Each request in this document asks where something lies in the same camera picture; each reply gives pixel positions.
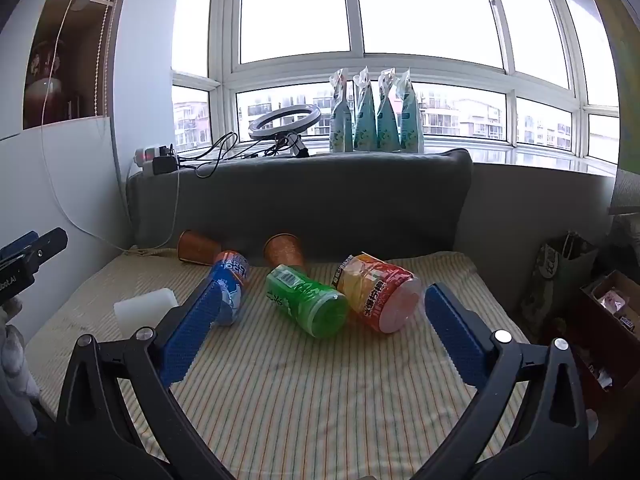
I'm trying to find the paper bag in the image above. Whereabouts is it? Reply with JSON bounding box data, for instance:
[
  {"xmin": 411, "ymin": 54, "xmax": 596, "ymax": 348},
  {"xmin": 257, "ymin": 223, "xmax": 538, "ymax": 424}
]
[{"xmin": 520, "ymin": 232, "xmax": 598, "ymax": 331}]

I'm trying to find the cardboard box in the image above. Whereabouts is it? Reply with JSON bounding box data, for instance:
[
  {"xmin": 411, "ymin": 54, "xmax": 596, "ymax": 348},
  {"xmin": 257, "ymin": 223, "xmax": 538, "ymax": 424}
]
[{"xmin": 542, "ymin": 270, "xmax": 640, "ymax": 411}]

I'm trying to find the bead curtain cord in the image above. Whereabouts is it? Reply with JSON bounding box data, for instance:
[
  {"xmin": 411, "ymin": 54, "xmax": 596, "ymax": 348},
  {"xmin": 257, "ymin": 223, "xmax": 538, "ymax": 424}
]
[{"xmin": 97, "ymin": 0, "xmax": 128, "ymax": 118}]

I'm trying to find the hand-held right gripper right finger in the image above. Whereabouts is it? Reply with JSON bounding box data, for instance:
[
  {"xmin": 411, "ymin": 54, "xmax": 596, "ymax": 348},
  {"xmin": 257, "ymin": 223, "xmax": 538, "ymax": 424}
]
[{"xmin": 412, "ymin": 282, "xmax": 592, "ymax": 480}]

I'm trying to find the wooden shelf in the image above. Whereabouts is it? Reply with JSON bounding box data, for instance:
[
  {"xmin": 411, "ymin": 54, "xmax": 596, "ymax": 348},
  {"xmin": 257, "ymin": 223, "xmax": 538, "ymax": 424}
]
[{"xmin": 22, "ymin": 0, "xmax": 126, "ymax": 131}]

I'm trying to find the white board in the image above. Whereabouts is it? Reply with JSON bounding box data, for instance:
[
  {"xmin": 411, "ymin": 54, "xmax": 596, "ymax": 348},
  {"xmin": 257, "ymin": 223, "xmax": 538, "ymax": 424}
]
[{"xmin": 0, "ymin": 116, "xmax": 136, "ymax": 341}]

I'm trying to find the white power strip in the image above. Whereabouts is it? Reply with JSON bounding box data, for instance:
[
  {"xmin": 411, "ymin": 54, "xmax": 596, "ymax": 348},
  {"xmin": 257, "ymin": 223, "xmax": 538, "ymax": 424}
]
[{"xmin": 134, "ymin": 146, "xmax": 173, "ymax": 166}]

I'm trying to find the red vase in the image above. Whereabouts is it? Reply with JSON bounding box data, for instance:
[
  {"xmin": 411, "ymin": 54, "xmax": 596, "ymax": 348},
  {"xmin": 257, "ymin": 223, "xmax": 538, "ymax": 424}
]
[{"xmin": 25, "ymin": 40, "xmax": 66, "ymax": 123}]

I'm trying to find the green snack can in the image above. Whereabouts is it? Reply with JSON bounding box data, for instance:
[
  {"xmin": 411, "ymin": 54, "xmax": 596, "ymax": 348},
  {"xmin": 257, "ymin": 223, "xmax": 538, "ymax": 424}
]
[{"xmin": 265, "ymin": 264, "xmax": 351, "ymax": 341}]

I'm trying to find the red and yellow snack can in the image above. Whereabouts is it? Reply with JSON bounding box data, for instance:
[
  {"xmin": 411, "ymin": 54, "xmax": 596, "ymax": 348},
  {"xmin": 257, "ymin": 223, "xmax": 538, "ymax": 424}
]
[{"xmin": 334, "ymin": 252, "xmax": 422, "ymax": 335}]

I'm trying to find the dark grey sofa cushion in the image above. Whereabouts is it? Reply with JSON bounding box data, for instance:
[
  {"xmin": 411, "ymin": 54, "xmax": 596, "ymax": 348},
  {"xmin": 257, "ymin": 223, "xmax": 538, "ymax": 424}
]
[{"xmin": 125, "ymin": 148, "xmax": 474, "ymax": 266}]

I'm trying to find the white plastic block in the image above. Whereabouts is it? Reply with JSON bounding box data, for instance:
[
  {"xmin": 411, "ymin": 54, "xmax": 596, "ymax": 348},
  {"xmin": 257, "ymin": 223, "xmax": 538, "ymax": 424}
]
[{"xmin": 113, "ymin": 287, "xmax": 180, "ymax": 335}]

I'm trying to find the copper paper cup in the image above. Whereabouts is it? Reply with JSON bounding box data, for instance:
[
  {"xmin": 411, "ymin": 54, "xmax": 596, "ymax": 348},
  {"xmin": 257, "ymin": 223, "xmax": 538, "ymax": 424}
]
[
  {"xmin": 263, "ymin": 233, "xmax": 307, "ymax": 271},
  {"xmin": 177, "ymin": 230, "xmax": 222, "ymax": 266}
]

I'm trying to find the black cable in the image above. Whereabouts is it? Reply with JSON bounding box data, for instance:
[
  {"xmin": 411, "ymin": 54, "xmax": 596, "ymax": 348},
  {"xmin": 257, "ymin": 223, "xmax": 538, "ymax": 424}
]
[{"xmin": 175, "ymin": 131, "xmax": 301, "ymax": 178}]

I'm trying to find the teal white pouch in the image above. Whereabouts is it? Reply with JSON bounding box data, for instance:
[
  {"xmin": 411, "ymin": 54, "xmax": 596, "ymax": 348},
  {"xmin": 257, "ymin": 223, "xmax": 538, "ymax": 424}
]
[
  {"xmin": 329, "ymin": 69, "xmax": 355, "ymax": 153},
  {"xmin": 376, "ymin": 67, "xmax": 401, "ymax": 153},
  {"xmin": 352, "ymin": 66, "xmax": 377, "ymax": 152},
  {"xmin": 397, "ymin": 67, "xmax": 425, "ymax": 153}
]

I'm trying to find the striped mat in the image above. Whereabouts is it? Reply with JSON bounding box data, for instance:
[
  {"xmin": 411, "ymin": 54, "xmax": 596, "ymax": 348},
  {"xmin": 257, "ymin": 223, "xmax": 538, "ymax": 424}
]
[{"xmin": 22, "ymin": 250, "xmax": 533, "ymax": 480}]

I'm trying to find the white cable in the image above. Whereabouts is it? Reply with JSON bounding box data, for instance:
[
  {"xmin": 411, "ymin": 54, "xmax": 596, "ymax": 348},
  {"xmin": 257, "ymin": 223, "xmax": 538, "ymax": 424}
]
[{"xmin": 40, "ymin": 0, "xmax": 146, "ymax": 257}]

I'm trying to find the white window frame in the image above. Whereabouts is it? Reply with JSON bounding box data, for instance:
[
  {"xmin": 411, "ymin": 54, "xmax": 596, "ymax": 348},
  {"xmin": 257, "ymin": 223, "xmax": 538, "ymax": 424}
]
[{"xmin": 170, "ymin": 0, "xmax": 621, "ymax": 166}]

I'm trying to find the ring light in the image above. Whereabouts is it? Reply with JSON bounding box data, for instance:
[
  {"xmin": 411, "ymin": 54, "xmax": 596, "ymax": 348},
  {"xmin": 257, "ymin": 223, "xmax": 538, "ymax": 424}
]
[{"xmin": 248, "ymin": 104, "xmax": 322, "ymax": 158}]

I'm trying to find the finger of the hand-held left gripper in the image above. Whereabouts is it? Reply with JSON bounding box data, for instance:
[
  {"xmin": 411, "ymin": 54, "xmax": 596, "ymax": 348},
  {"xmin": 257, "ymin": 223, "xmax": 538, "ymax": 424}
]
[{"xmin": 0, "ymin": 227, "xmax": 69, "ymax": 273}]

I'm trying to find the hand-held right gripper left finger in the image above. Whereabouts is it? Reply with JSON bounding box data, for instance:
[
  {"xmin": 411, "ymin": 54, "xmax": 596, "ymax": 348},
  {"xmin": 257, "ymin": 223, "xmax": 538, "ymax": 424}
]
[{"xmin": 52, "ymin": 276, "xmax": 236, "ymax": 480}]

